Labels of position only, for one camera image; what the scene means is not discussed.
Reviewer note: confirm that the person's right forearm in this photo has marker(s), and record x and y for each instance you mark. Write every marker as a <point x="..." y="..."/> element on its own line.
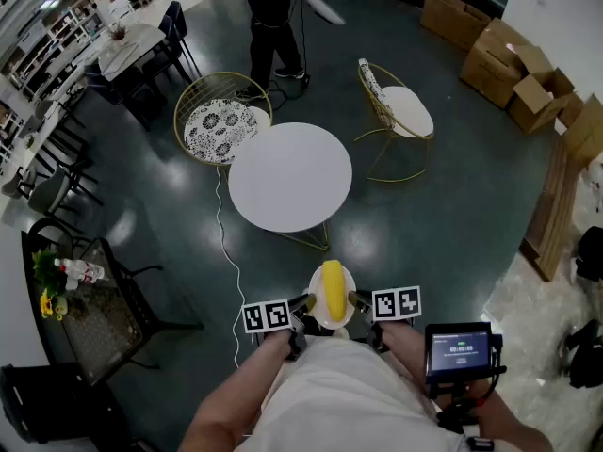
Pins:
<point x="405" y="346"/>

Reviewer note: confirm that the sunflower plant pot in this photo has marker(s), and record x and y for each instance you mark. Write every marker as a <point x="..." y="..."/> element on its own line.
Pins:
<point x="47" y="271"/>

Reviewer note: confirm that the black glass side table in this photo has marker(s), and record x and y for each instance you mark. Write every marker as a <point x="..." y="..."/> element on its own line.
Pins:
<point x="99" y="327"/>

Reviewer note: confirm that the stack of wooden planks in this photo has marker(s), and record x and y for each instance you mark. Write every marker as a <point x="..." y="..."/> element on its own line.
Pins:
<point x="553" y="214"/>

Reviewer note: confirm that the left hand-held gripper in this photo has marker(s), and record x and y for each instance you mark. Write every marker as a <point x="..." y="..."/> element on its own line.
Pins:
<point x="266" y="316"/>

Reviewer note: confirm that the round white table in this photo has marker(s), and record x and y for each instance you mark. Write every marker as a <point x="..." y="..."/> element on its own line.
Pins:
<point x="289" y="177"/>

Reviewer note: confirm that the black hard case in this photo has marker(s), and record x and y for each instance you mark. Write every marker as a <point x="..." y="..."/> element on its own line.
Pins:
<point x="52" y="403"/>

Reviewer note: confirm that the black round-back chair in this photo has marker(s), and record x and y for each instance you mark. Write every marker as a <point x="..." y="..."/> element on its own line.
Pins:
<point x="47" y="233"/>

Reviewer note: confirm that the floral round seat cushion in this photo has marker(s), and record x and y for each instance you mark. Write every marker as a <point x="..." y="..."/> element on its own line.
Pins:
<point x="216" y="130"/>

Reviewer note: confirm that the marble-top table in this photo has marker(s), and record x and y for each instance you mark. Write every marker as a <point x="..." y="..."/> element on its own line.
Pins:
<point x="136" y="45"/>

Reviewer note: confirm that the person's white shirt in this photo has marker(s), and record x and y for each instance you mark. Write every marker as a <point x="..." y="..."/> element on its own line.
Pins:
<point x="339" y="393"/>

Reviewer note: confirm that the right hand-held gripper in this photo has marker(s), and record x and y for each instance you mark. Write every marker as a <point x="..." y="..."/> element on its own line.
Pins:
<point x="396" y="303"/>

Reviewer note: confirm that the yellow banana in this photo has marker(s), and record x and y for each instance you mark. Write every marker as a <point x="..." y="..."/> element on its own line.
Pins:
<point x="333" y="290"/>

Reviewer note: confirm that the small potted plant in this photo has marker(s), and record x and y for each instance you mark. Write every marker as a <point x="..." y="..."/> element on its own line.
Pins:
<point x="118" y="31"/>

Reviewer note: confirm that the cardboard box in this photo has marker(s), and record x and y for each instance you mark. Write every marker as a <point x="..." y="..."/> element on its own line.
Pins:
<point x="494" y="69"/>
<point x="537" y="106"/>
<point x="452" y="17"/>
<point x="589" y="130"/>

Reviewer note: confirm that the black bag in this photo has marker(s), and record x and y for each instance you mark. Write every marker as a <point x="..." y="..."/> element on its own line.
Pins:
<point x="593" y="252"/>
<point x="589" y="356"/>

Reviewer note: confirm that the black monitor screen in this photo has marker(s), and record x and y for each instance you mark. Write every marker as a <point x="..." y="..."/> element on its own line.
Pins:
<point x="459" y="351"/>

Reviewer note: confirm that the grey chair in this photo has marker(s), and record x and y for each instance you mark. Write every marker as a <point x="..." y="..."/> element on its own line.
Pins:
<point x="47" y="191"/>

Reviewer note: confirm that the floral back cushion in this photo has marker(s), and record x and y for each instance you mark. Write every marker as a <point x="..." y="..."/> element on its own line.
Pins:
<point x="372" y="83"/>

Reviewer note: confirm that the dark blue chair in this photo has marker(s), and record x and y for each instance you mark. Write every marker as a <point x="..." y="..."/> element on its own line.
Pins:
<point x="174" y="21"/>
<point x="122" y="92"/>

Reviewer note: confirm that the clear water bottle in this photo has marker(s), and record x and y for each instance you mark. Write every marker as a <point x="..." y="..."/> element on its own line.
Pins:
<point x="82" y="271"/>

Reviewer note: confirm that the white seat cushion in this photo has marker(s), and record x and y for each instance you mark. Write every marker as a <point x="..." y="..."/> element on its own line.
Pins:
<point x="407" y="111"/>
<point x="259" y="118"/>

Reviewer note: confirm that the person's left forearm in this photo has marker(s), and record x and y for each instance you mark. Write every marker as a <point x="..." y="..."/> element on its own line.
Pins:
<point x="226" y="393"/>

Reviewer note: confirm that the white plate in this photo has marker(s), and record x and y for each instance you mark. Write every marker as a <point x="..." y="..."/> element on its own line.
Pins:
<point x="314" y="295"/>

